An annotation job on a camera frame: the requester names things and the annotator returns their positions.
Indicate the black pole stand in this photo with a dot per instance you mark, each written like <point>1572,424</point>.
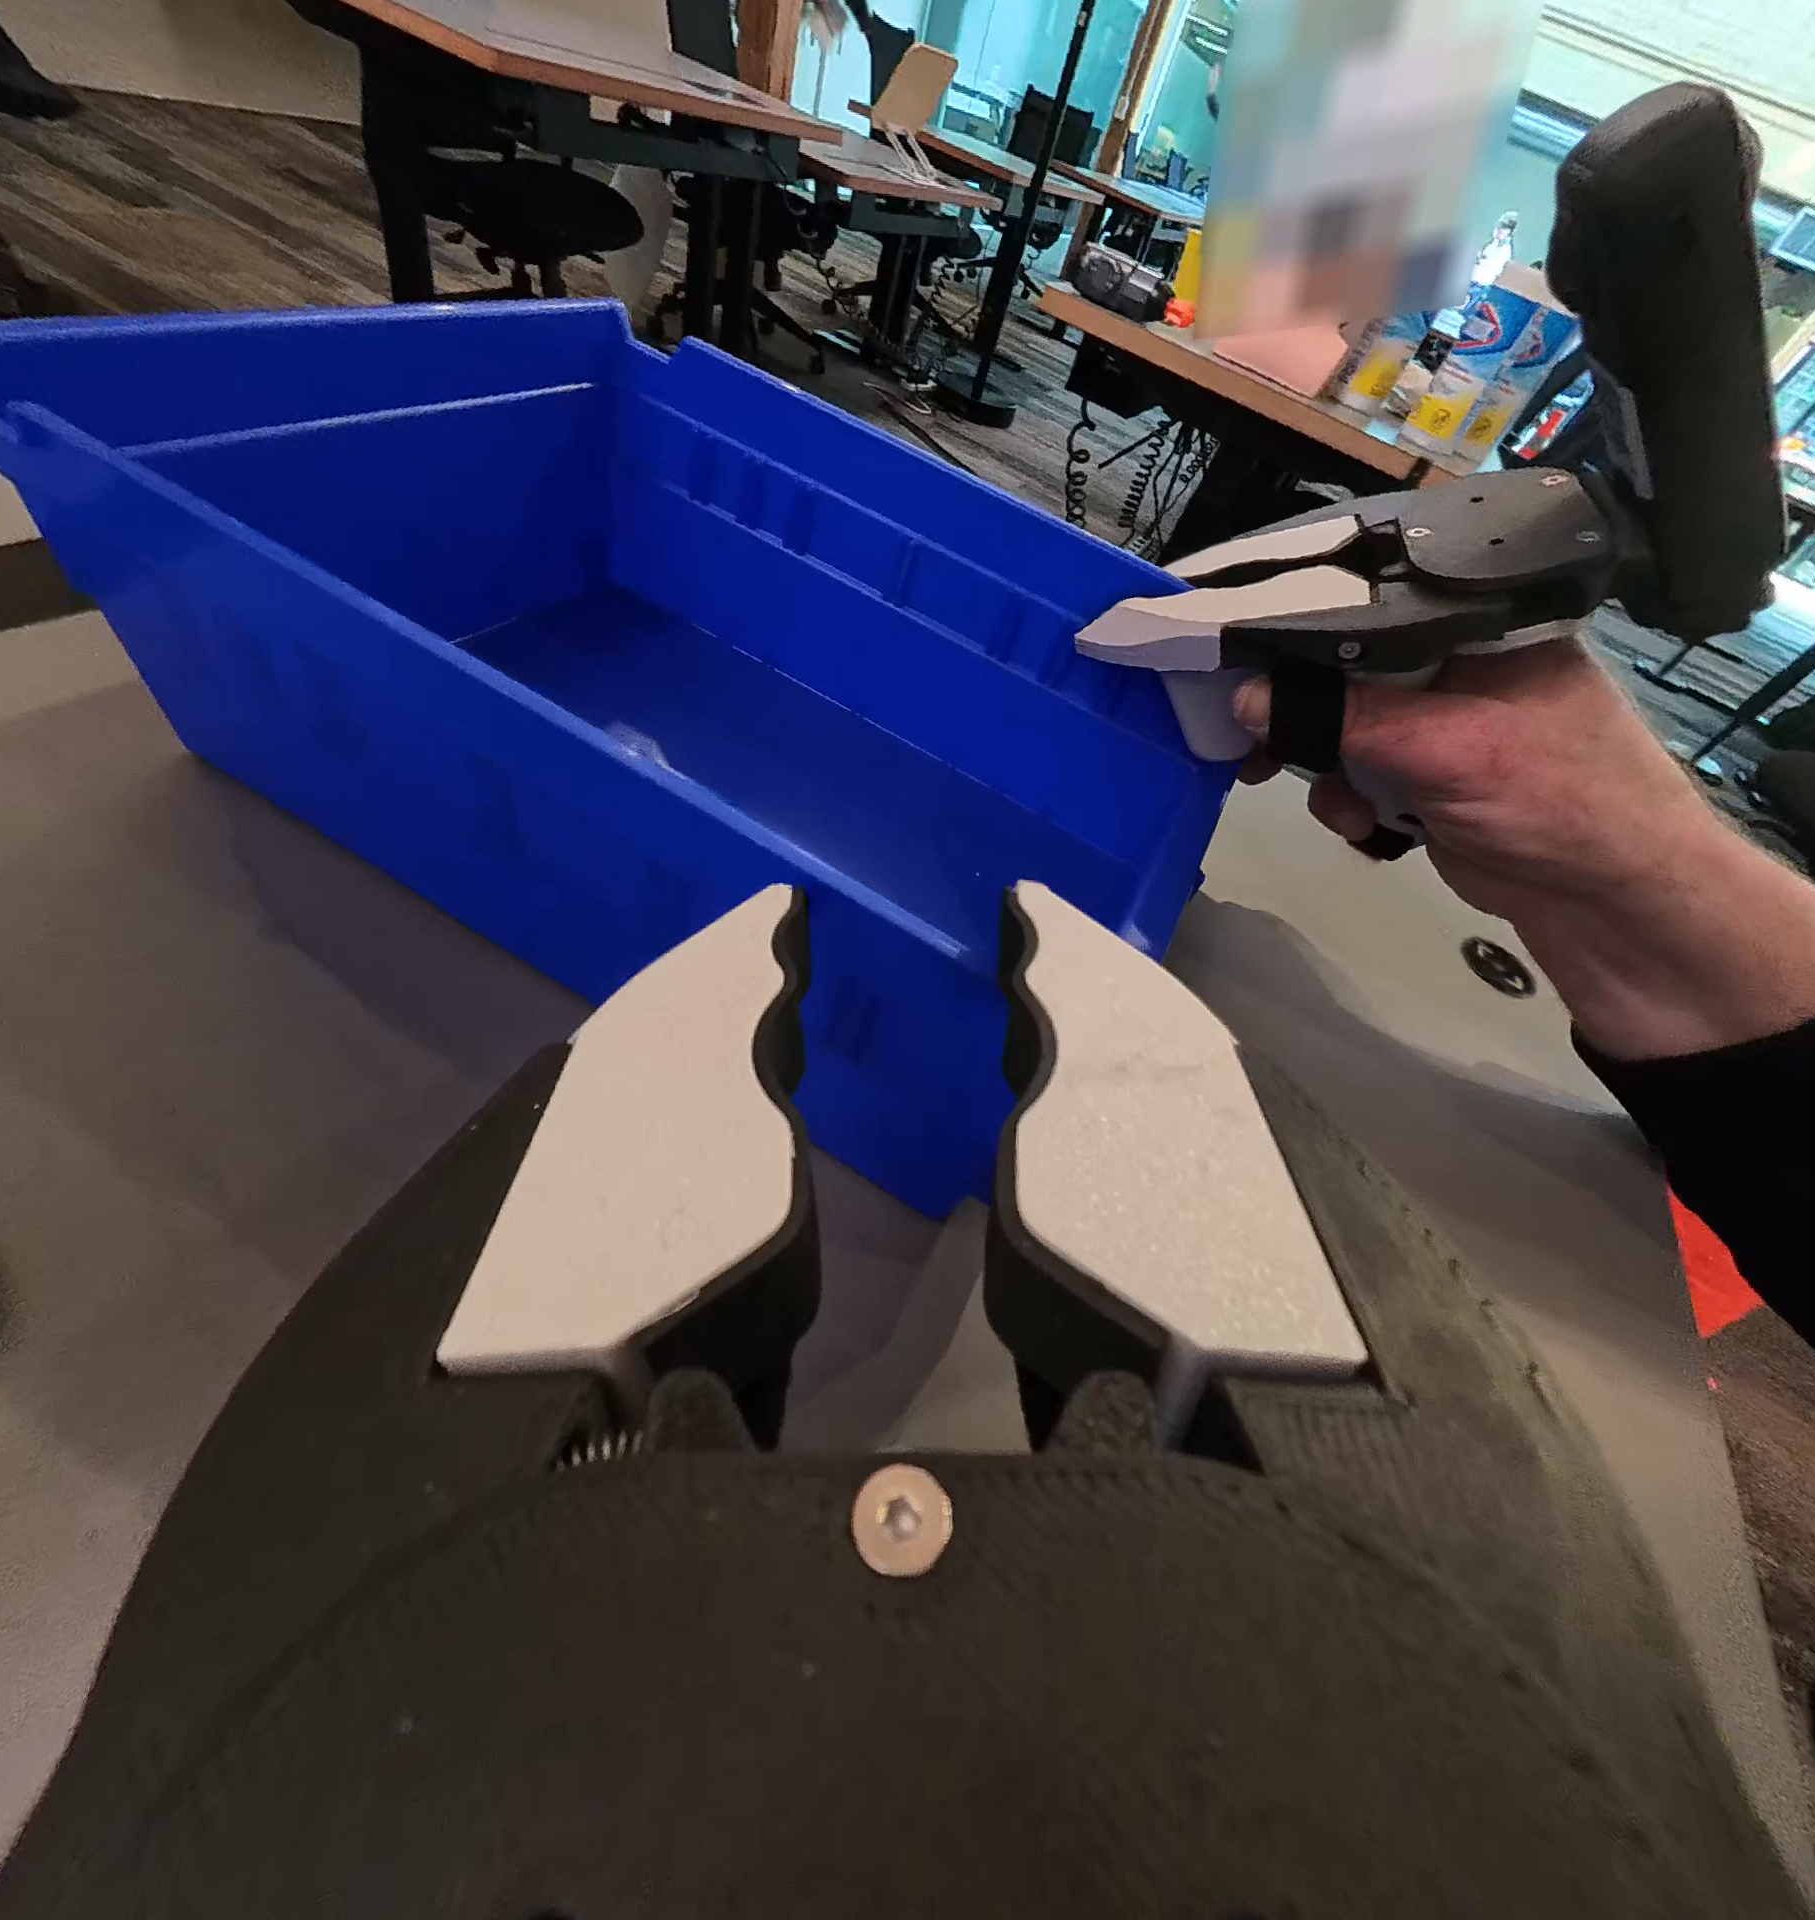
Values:
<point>1051,181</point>

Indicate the wooden book stand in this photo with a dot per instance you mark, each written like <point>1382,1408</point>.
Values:
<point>922,82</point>

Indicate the round black desk grommet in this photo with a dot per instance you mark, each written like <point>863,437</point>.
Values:
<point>1499,966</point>

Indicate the person's right forearm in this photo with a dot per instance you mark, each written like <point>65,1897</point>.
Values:
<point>1778,1125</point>

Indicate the black office chair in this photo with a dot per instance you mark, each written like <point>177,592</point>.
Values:
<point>546,224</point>

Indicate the wooden top office desk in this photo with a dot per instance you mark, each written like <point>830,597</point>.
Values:
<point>1147,322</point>
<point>622,67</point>

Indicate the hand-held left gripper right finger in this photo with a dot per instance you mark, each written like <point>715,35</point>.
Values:
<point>1177,1185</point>

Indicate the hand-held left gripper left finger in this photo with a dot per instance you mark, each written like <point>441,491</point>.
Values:
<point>622,1185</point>

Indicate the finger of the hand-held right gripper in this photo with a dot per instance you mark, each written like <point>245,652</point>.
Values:
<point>1221,628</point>
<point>1282,548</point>

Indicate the grey desk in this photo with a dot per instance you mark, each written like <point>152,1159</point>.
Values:
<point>322,1022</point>

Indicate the blue plastic bin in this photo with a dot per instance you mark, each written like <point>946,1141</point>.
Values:
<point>398,721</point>

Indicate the person's right hand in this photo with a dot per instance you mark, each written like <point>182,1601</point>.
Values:
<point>1566,811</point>

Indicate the group of labelled bottles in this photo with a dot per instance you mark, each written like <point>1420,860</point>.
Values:
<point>1448,404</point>

